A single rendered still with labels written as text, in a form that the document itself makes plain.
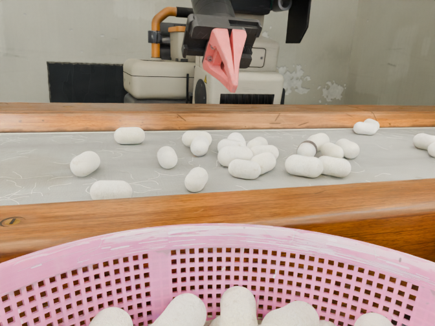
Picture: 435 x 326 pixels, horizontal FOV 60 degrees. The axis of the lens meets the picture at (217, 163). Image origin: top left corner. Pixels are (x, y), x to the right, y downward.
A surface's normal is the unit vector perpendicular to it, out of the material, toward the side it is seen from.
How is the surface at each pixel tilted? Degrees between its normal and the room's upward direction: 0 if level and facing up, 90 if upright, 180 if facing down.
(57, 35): 90
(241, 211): 0
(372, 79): 90
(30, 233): 0
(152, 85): 90
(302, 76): 90
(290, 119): 45
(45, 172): 0
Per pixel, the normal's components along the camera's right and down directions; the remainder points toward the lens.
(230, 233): 0.04, 0.03
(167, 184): 0.05, -0.96
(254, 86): 0.34, 0.42
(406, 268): -0.56, -0.06
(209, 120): 0.24, -0.47
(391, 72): -0.94, 0.04
